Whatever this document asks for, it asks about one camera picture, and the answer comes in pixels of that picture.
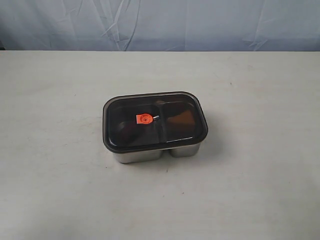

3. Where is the dark transparent lunch box lid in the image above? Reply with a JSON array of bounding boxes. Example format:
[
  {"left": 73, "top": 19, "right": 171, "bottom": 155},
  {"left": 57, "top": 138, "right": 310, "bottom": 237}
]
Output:
[{"left": 102, "top": 90, "right": 209, "bottom": 153}]

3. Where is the yellow toy cheese wedge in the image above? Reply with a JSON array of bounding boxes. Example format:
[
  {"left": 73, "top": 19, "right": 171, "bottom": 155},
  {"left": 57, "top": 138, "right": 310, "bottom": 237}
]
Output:
[{"left": 166, "top": 110, "right": 196, "bottom": 132}]

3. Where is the red toy sausage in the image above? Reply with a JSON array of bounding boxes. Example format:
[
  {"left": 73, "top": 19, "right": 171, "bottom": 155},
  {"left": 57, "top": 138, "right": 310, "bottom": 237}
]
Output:
[{"left": 117, "top": 121, "right": 141, "bottom": 145}]

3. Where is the stainless steel lunch box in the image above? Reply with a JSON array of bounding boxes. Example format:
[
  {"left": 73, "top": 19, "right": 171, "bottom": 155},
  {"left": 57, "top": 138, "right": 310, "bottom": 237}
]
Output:
[{"left": 102, "top": 91, "right": 208, "bottom": 165}]

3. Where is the white backdrop curtain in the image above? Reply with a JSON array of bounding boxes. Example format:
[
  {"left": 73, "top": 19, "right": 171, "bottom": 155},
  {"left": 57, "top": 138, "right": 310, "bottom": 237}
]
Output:
[{"left": 0, "top": 0, "right": 320, "bottom": 52}]

